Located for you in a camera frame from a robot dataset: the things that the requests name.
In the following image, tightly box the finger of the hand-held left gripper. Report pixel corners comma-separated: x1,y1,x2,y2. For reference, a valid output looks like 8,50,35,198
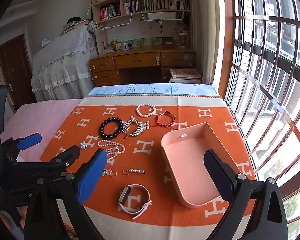
5,145,81,179
0,132,42,158

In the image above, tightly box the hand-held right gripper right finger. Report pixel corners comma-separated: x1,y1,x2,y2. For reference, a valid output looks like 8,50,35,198
203,149,288,240

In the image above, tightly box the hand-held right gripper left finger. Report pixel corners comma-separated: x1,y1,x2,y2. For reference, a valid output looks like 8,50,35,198
24,148,108,240

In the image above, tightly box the pink strap wristwatch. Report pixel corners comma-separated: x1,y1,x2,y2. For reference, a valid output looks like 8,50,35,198
118,183,153,219

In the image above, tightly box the pink pearl necklace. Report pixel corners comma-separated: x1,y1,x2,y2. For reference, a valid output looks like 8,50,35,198
97,140,126,161

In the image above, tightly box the black bead bracelet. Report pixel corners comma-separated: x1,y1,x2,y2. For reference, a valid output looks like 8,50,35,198
99,117,124,140

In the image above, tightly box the silver leaf brooch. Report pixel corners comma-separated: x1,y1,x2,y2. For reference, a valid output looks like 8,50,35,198
122,116,138,139

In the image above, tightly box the silver chain jewellery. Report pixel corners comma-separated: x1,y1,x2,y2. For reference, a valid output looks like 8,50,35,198
129,120,151,138

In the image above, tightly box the white pearl bracelet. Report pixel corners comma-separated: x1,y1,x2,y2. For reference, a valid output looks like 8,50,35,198
136,103,157,118

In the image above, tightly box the red string bracelet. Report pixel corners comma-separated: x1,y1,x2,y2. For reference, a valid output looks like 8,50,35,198
150,110,177,131

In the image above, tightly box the pink bedsheet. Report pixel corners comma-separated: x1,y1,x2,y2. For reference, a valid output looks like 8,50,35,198
0,99,83,163

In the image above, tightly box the dark wooden door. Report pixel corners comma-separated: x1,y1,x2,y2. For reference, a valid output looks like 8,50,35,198
0,33,37,107

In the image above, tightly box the orange letter-print blanket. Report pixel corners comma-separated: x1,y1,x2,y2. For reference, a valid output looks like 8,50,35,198
39,96,258,240

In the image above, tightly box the white lace furniture cover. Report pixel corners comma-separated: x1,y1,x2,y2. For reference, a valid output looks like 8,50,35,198
30,21,98,103

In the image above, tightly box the light blue printed cloth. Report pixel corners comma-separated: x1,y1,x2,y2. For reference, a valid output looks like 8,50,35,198
87,84,218,98

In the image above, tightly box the stack of large books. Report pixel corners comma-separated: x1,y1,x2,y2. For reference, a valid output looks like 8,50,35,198
168,68,203,84

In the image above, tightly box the wooden desk with drawers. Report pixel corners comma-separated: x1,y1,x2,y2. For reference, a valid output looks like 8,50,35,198
88,45,197,87

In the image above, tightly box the metal window grille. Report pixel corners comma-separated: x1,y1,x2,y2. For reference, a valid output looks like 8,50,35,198
224,0,300,240

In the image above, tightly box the pile of papers and books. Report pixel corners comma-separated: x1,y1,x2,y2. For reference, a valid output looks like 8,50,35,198
59,17,93,36

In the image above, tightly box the white curtain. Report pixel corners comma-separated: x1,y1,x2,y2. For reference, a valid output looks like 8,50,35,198
191,0,226,85

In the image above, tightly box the wooden bookshelf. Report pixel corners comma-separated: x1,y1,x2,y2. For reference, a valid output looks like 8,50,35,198
90,0,192,48

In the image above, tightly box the row of books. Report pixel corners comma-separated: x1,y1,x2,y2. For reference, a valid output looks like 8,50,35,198
99,0,191,21

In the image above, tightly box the white wire rack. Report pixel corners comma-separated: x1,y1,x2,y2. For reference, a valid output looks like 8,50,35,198
95,11,186,32

